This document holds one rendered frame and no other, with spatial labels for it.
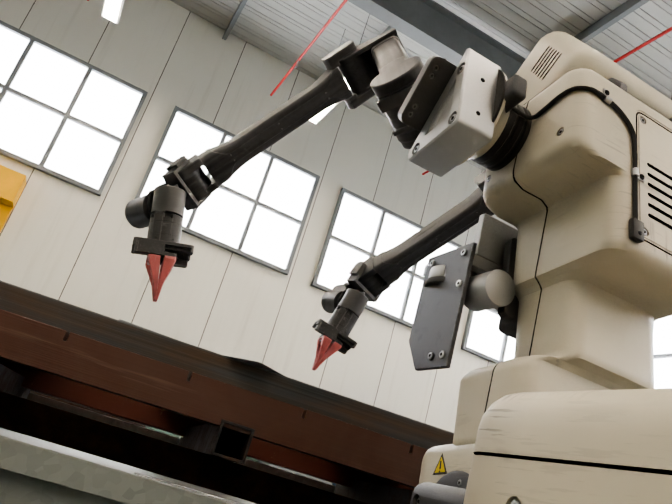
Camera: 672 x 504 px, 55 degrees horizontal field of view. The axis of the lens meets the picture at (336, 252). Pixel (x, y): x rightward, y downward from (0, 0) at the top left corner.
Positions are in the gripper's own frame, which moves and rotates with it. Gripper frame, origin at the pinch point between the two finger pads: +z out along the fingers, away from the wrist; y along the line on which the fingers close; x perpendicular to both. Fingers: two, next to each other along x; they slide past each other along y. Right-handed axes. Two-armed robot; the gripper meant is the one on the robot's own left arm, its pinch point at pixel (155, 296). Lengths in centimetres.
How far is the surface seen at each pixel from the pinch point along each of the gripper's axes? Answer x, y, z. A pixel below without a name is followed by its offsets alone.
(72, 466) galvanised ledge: 35.0, 8.1, 27.0
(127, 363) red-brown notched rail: 15.3, 3.5, 13.5
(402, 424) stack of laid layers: 13.7, -40.8, 19.0
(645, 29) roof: -416, -579, -515
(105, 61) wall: -799, 72, -519
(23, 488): 18.6, 13.7, 30.4
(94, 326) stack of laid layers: 10.6, 8.8, 8.0
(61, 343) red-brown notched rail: 14.8, 12.6, 11.5
